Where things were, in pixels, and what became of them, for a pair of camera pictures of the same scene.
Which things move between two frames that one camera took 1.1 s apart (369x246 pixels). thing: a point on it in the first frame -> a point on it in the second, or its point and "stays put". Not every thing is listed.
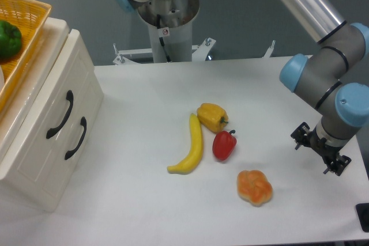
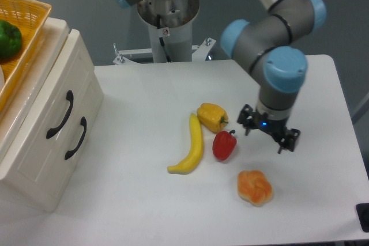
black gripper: (328, 152) -> (275, 128)
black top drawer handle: (70, 97) stays put
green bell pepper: (10, 40) stays put
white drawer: (31, 150) stays put
